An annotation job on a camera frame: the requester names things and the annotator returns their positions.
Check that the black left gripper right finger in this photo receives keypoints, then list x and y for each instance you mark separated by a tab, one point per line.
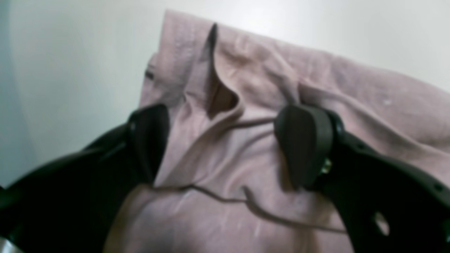
387	206

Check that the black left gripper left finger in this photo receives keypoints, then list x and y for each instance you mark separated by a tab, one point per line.
69	205

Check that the mauve t-shirt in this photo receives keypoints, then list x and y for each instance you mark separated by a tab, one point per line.
223	185

